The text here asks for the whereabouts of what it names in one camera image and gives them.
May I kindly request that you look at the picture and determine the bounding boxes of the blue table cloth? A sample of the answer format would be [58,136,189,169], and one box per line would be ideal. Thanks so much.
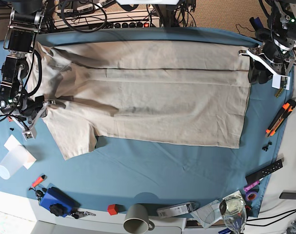
[0,26,295,218]

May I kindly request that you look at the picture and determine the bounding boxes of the beige T-shirt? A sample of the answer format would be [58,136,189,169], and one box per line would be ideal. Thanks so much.
[36,40,250,160]

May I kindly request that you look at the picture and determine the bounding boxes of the small black screws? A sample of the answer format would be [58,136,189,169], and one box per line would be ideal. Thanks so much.
[262,141,272,151]

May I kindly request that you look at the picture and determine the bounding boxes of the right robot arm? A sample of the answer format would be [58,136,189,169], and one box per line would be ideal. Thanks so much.
[0,0,56,138]

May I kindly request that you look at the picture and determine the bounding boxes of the folded paper map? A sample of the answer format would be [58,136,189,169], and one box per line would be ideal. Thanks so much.
[191,200,222,229]

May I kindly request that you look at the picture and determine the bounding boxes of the wine glass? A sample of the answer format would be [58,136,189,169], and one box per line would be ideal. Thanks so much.
[219,195,247,234]

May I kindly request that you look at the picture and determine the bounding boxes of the grey ceramic mug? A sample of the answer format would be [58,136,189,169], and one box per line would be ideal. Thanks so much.
[123,204,155,234]

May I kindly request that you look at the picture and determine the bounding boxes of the black white packaged item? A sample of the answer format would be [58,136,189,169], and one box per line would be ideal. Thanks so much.
[157,201,199,218]

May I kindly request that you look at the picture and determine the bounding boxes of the blue box with knob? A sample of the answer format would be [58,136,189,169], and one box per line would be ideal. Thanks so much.
[39,187,76,217]

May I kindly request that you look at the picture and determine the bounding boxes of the purple tape roll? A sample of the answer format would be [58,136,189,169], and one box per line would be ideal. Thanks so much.
[245,191,258,201]

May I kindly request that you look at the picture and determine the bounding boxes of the black remote control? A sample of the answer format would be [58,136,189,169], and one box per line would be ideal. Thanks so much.
[245,159,284,185]

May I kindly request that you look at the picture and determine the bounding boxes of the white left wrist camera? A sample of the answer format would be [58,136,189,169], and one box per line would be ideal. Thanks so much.
[272,74,291,90]

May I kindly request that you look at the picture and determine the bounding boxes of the green yellow highlighter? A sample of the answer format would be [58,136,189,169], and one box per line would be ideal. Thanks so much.
[275,88,284,98]

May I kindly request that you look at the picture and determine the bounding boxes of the black phone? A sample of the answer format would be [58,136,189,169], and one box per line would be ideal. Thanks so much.
[279,191,296,200]

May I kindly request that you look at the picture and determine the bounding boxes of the purple pen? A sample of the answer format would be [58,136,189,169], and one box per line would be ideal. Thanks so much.
[243,178,263,192]

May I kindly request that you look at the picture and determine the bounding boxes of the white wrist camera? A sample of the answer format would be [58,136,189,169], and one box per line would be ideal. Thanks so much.
[22,128,37,140]
[272,74,291,90]

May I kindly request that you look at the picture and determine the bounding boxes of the black power strip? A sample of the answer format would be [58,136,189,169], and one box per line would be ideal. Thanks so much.
[113,21,156,28]

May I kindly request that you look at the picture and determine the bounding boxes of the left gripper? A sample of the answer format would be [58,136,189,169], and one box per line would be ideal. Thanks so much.
[245,41,296,84]

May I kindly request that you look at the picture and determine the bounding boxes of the orange marker pen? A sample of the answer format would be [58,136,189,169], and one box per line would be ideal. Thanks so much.
[29,175,46,190]

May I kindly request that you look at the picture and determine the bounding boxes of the blue black handle tool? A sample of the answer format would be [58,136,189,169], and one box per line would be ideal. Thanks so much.
[249,17,264,31]

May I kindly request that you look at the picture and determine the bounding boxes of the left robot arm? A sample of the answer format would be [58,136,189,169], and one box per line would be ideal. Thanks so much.
[239,0,296,90]

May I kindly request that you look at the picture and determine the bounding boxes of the red cube block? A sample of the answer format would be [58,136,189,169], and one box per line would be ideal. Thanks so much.
[107,204,118,215]

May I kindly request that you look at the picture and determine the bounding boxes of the translucent plastic cup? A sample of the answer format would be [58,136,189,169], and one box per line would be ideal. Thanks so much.
[0,145,28,180]

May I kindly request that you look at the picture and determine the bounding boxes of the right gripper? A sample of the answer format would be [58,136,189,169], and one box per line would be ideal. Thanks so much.
[16,95,65,130]

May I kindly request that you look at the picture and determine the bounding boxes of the orange black utility knife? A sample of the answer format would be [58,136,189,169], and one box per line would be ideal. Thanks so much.
[265,99,296,137]

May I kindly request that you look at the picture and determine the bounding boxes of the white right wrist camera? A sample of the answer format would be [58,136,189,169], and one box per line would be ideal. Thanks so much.
[22,128,37,140]

